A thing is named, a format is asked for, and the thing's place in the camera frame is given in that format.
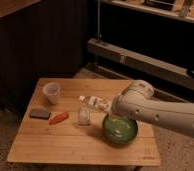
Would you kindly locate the wooden shelf with items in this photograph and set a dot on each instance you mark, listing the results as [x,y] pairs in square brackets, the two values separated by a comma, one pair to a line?
[182,10]

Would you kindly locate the small clear glass jar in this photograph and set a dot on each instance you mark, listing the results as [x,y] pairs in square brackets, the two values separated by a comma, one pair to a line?
[83,116]

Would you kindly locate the dark grey sponge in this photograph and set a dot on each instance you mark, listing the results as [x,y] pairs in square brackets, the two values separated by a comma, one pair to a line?
[39,113]

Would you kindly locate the green ceramic bowl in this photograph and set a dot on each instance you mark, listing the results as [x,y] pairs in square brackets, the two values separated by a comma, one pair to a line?
[119,130]

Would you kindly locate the wooden table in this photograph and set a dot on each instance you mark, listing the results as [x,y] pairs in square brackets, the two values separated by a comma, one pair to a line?
[69,143]

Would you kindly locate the orange carrot toy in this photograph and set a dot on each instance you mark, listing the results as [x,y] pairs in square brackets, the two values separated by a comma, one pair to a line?
[59,118]

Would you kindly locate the vertical metal pole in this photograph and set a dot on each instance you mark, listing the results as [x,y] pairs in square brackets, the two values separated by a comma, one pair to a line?
[98,19]

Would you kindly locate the grey metal rail bench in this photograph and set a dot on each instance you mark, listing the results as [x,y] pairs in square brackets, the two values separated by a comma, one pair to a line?
[163,70]

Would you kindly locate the clear plastic bottle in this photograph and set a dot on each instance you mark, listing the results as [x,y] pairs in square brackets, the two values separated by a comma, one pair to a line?
[96,103]

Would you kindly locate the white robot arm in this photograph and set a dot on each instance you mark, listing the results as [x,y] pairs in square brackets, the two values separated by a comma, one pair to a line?
[135,102]

